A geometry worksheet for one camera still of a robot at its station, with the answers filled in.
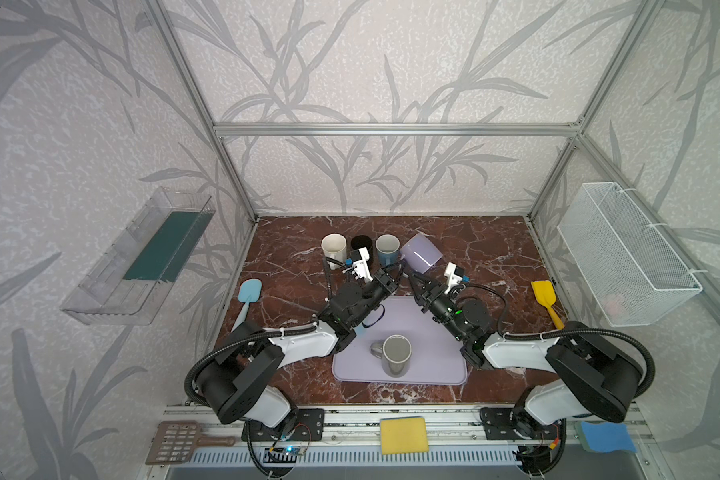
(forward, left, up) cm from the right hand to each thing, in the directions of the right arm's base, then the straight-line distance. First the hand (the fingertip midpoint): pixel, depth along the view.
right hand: (409, 265), depth 75 cm
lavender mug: (+3, -3, +2) cm, 4 cm away
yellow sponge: (-34, +2, -24) cm, 41 cm away
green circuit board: (-37, +31, -26) cm, 55 cm away
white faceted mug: (+20, +23, -17) cm, 35 cm away
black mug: (+21, +14, -16) cm, 30 cm away
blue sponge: (-34, -46, -23) cm, 62 cm away
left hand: (+1, -1, +2) cm, 2 cm away
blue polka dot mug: (+18, +5, -16) cm, 25 cm away
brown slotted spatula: (-35, +58, -24) cm, 72 cm away
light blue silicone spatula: (+7, +51, -25) cm, 58 cm away
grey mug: (-15, +4, -21) cm, 26 cm away
